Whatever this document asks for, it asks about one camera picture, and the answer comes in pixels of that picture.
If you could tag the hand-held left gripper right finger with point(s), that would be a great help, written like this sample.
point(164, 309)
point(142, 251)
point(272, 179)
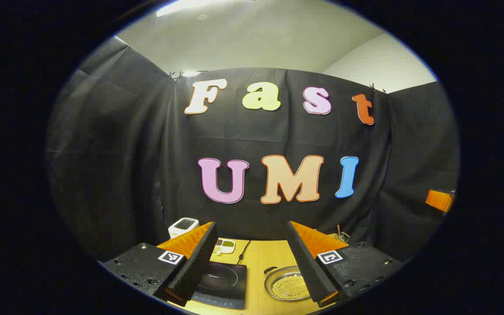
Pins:
point(304, 262)

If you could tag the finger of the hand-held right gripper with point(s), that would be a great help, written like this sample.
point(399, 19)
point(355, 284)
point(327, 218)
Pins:
point(439, 200)

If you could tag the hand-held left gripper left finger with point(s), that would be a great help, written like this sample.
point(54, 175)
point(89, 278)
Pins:
point(199, 262)

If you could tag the pile of yellow soybeans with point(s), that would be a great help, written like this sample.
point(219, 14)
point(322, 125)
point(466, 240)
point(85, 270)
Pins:
point(289, 288)

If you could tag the black induction cooktop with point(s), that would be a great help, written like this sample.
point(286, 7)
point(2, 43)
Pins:
point(225, 280)

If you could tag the white divided dish of beans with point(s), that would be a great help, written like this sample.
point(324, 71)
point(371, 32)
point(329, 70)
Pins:
point(224, 246)

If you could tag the white toaster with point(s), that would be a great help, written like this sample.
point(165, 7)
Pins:
point(182, 227)

